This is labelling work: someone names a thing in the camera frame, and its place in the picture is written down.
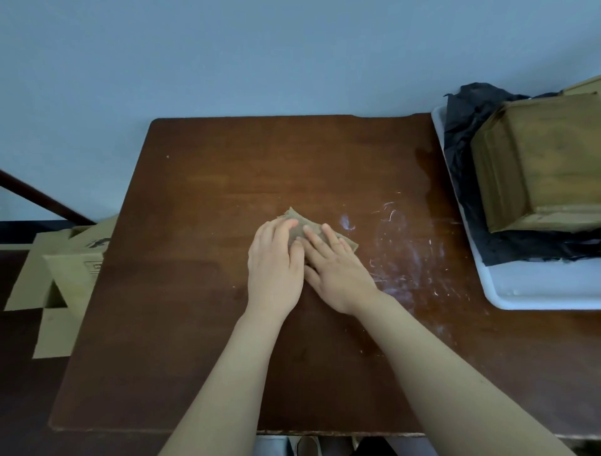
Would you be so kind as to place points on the person's left hand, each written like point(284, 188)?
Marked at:
point(274, 277)

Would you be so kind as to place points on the person's right hand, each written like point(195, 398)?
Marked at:
point(340, 277)

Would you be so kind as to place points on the person's left middle finger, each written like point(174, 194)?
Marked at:
point(269, 232)

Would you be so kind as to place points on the person's right middle finger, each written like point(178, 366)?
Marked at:
point(333, 237)

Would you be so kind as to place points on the person's left thumb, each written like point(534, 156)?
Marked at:
point(297, 256)

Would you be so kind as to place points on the person's right thumb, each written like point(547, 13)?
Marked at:
point(312, 278)

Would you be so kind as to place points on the person's right forearm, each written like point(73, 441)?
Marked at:
point(450, 390)

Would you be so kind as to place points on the person's left forearm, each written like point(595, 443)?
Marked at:
point(234, 390)

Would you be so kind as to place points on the open cardboard box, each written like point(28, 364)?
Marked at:
point(65, 272)

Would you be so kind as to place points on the white plastic tray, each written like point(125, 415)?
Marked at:
point(540, 284)

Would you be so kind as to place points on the large wooden box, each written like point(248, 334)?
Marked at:
point(544, 164)

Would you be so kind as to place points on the dark red handrail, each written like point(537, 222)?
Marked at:
point(42, 197)

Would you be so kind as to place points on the light wooden box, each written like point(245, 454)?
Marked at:
point(587, 85)

